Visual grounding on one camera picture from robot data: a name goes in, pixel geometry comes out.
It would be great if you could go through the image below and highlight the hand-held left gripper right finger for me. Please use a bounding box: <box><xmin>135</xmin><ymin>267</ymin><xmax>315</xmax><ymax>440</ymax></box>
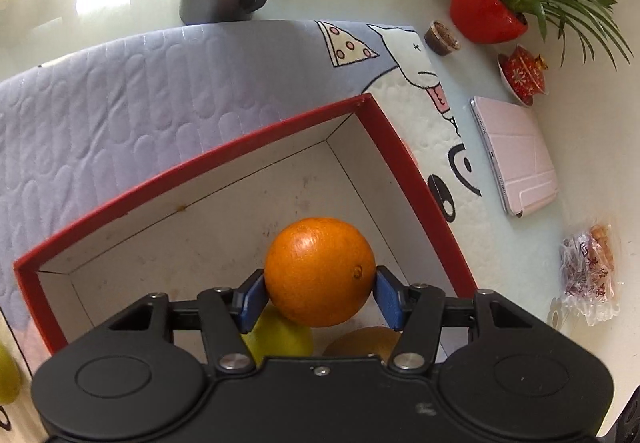
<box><xmin>372</xmin><ymin>267</ymin><xmax>538</xmax><ymax>372</ymax></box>

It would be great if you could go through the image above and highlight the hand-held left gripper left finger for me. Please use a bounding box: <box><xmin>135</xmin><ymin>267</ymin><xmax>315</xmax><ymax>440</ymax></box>
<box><xmin>107</xmin><ymin>269</ymin><xmax>271</xmax><ymax>372</ymax></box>

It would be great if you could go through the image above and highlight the large smooth orange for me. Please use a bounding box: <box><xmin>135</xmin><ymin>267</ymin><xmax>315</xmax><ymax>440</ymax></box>
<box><xmin>264</xmin><ymin>217</ymin><xmax>377</xmax><ymax>328</ymax></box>

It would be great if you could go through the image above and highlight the red cardboard box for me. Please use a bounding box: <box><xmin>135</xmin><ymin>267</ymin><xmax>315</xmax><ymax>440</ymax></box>
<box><xmin>12</xmin><ymin>92</ymin><xmax>478</xmax><ymax>356</ymax></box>

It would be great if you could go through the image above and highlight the green apple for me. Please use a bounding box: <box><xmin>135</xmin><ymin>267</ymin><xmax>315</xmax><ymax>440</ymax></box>
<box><xmin>240</xmin><ymin>305</ymin><xmax>315</xmax><ymax>365</ymax></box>
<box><xmin>0</xmin><ymin>342</ymin><xmax>22</xmax><ymax>406</ymax></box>

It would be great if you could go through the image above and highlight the brown kiwi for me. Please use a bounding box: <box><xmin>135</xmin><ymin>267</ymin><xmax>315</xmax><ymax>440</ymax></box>
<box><xmin>322</xmin><ymin>327</ymin><xmax>403</xmax><ymax>361</ymax></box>

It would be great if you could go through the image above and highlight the pink tablet case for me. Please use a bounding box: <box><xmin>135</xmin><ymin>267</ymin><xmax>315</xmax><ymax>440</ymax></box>
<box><xmin>470</xmin><ymin>96</ymin><xmax>558</xmax><ymax>217</ymax></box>

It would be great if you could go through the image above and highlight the clear snack bag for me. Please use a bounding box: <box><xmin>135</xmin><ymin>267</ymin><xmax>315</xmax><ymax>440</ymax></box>
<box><xmin>559</xmin><ymin>222</ymin><xmax>621</xmax><ymax>328</ymax></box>

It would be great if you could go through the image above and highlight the printed quilted blanket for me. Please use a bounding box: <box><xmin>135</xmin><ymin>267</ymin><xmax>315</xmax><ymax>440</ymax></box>
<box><xmin>0</xmin><ymin>18</ymin><xmax>483</xmax><ymax>374</ymax></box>

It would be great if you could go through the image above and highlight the small brown pudding cup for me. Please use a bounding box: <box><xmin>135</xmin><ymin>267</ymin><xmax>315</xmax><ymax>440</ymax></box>
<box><xmin>424</xmin><ymin>20</ymin><xmax>461</xmax><ymax>56</ymax></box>

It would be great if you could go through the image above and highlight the red patterned lidded teacup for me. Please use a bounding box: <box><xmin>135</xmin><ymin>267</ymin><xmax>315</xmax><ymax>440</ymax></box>
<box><xmin>502</xmin><ymin>44</ymin><xmax>550</xmax><ymax>96</ymax></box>

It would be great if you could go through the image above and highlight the red plant pot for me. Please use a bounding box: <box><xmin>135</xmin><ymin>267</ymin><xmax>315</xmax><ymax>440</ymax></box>
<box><xmin>449</xmin><ymin>0</ymin><xmax>530</xmax><ymax>45</ymax></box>

